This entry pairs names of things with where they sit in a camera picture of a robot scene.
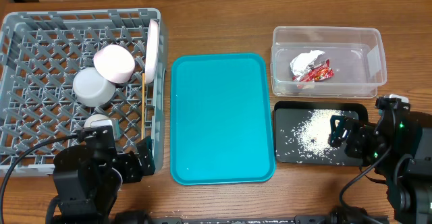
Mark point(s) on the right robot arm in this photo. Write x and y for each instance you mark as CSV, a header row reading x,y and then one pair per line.
x,y
398,147

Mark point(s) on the small pink plate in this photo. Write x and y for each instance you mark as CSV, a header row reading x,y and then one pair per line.
x,y
114,63

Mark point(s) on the red snack wrapper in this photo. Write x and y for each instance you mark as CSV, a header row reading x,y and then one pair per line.
x,y
313,66

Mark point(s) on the clear plastic bin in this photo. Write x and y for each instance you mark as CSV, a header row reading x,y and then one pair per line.
x,y
356,56

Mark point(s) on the grey dishwasher rack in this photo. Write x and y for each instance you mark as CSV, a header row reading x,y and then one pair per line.
x,y
42,51

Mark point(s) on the wooden chopstick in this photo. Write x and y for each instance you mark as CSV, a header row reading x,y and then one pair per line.
x,y
143,107

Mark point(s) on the black waste tray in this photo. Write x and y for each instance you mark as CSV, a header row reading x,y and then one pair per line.
x,y
287,119

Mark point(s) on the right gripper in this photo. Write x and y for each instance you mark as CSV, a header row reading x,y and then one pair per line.
x,y
360,135

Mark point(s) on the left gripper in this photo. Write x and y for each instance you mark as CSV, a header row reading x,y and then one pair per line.
x,y
127,163

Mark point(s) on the grey bowl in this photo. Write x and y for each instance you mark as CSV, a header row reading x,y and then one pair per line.
x,y
91,89

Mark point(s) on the rice pile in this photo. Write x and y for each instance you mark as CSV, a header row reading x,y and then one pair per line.
x,y
314,133

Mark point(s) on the white cup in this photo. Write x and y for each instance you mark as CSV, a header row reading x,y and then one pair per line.
x,y
93,118

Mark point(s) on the large white plate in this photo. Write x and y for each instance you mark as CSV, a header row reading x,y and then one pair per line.
x,y
151,52

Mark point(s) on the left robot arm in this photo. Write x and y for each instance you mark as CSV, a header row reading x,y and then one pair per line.
x,y
88,177

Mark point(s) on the teal serving tray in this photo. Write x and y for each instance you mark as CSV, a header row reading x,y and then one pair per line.
x,y
220,120

